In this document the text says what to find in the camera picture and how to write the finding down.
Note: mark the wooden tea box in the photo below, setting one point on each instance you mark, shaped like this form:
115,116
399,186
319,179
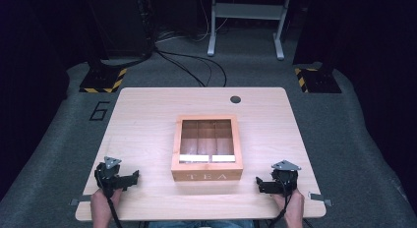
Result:
207,171

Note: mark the black base with hazard tape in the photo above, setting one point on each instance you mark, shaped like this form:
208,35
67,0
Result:
102,81
319,81

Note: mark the white metal desk frame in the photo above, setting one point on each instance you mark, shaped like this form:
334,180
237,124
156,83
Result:
247,11

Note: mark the person's blue jeans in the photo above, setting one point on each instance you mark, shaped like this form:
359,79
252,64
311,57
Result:
200,224

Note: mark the dark stand column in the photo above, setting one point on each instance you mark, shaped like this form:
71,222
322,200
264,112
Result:
319,28

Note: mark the grey table bracket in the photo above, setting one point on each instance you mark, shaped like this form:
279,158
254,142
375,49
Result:
81,199
319,198

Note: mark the person's right hand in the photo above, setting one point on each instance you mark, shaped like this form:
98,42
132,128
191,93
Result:
296,198

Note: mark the black cabinet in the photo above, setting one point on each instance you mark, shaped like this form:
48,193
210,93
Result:
121,21

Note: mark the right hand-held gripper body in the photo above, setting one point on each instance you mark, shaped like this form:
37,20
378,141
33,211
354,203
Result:
285,179

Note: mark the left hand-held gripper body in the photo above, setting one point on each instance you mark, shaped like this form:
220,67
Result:
108,179

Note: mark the person's left hand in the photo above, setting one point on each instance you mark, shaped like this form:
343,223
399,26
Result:
98,197

